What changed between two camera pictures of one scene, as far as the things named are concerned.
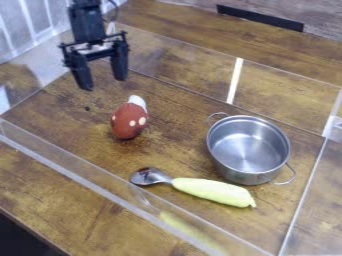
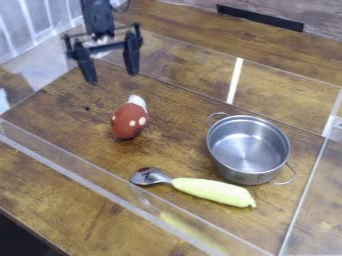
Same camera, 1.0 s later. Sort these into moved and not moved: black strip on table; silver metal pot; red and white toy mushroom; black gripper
Moved: black gripper
Not moved: silver metal pot; red and white toy mushroom; black strip on table
